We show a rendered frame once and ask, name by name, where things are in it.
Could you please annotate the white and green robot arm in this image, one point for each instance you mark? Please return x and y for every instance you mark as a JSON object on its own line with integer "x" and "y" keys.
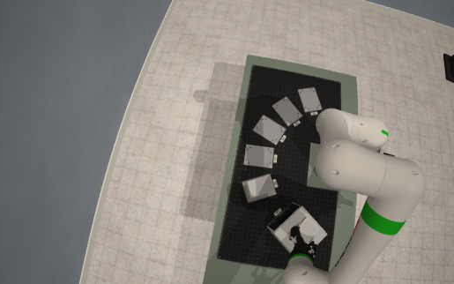
{"x": 394, "y": 187}

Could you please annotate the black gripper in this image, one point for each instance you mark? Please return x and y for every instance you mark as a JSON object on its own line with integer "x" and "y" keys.
{"x": 300, "y": 243}

